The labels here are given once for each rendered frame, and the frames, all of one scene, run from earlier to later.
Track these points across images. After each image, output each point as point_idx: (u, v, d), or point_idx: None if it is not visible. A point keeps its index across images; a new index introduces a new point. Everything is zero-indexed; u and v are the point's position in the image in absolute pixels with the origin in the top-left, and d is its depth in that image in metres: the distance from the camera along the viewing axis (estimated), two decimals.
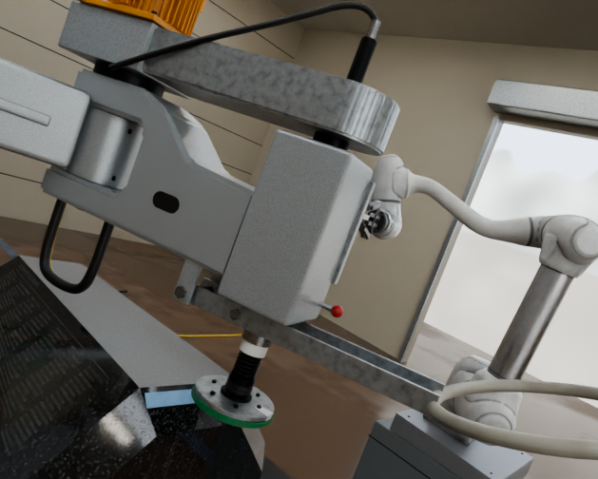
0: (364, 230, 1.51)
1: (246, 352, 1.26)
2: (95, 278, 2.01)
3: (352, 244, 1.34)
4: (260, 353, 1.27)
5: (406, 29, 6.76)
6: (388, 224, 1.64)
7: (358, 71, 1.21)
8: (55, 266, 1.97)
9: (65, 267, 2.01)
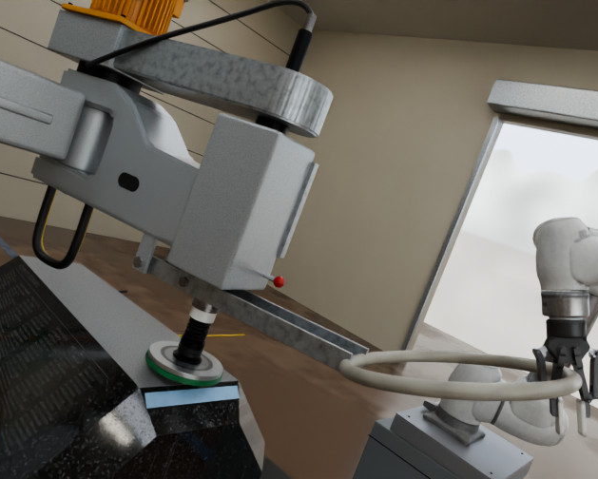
0: None
1: (194, 317, 1.38)
2: (95, 278, 2.01)
3: (297, 221, 1.44)
4: (207, 318, 1.38)
5: (406, 29, 6.76)
6: None
7: (295, 60, 1.33)
8: None
9: (65, 267, 2.01)
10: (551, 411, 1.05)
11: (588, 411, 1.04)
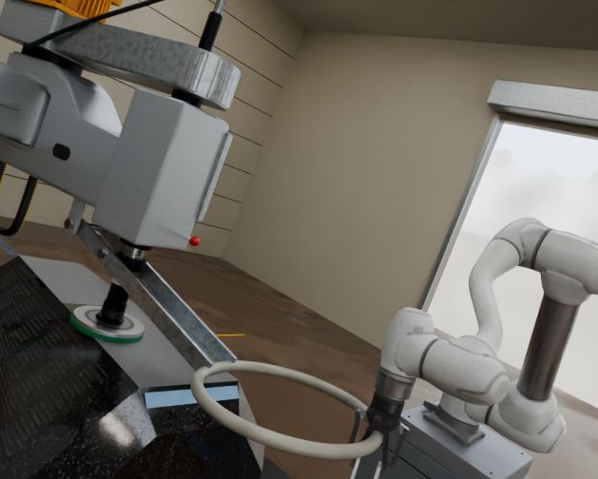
0: None
1: (114, 281, 1.53)
2: (95, 278, 2.01)
3: (213, 187, 1.59)
4: None
5: (406, 29, 6.76)
6: None
7: (205, 40, 1.48)
8: (55, 266, 1.97)
9: (65, 267, 2.01)
10: (350, 463, 1.23)
11: (381, 474, 1.21)
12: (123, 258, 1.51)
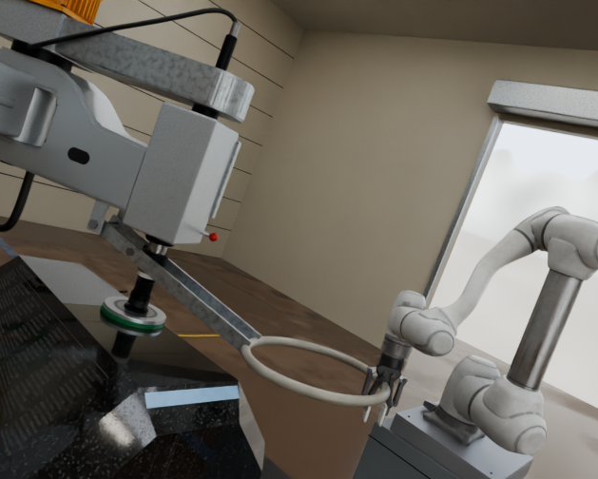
0: (361, 391, 1.66)
1: (143, 276, 1.71)
2: (95, 278, 2.01)
3: (224, 188, 1.81)
4: None
5: (406, 29, 6.76)
6: None
7: (223, 60, 1.67)
8: (55, 266, 1.97)
9: (65, 267, 2.01)
10: (364, 407, 1.64)
11: (387, 412, 1.65)
12: (152, 256, 1.70)
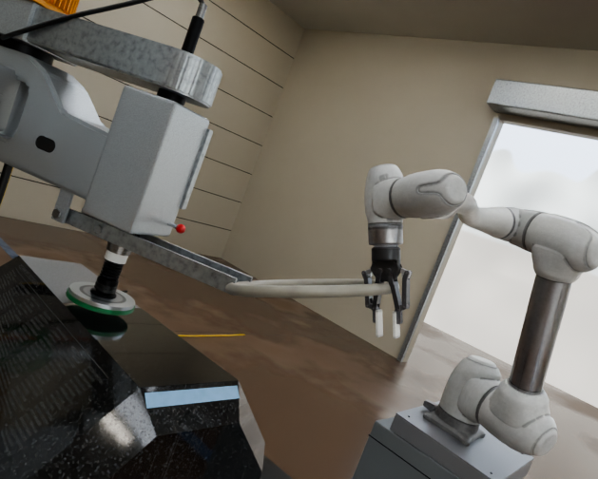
0: (369, 302, 1.36)
1: (108, 258, 1.64)
2: (95, 278, 2.01)
3: (195, 179, 1.73)
4: (120, 259, 1.65)
5: (406, 29, 6.76)
6: None
7: (189, 42, 1.59)
8: (55, 266, 1.97)
9: (65, 267, 2.01)
10: (373, 319, 1.34)
11: (398, 319, 1.30)
12: None
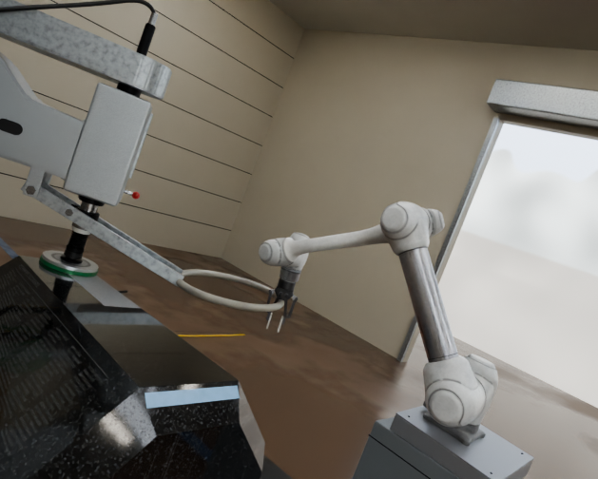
0: None
1: (80, 232, 2.00)
2: (95, 278, 2.01)
3: (140, 153, 2.15)
4: (88, 231, 2.02)
5: (406, 29, 6.76)
6: None
7: (145, 47, 1.95)
8: None
9: None
10: (266, 317, 2.24)
11: (283, 322, 2.24)
12: (88, 215, 1.98)
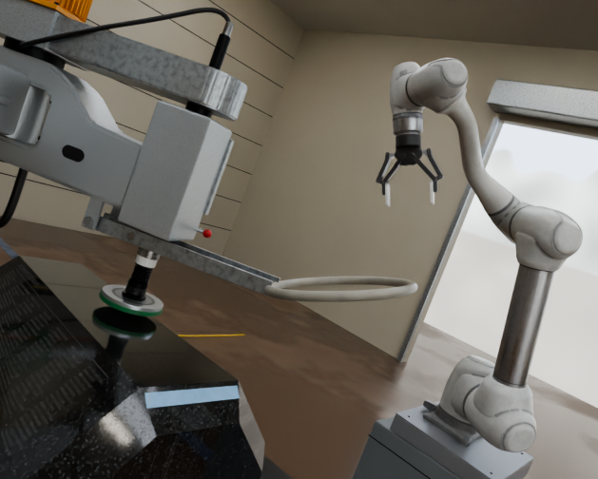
0: None
1: (141, 263, 1.73)
2: (95, 278, 2.01)
3: (218, 185, 1.84)
4: (151, 264, 1.75)
5: (406, 29, 6.76)
6: None
7: (218, 59, 1.69)
8: (55, 266, 1.97)
9: (65, 267, 2.01)
10: (381, 192, 1.58)
11: (435, 187, 1.51)
12: None
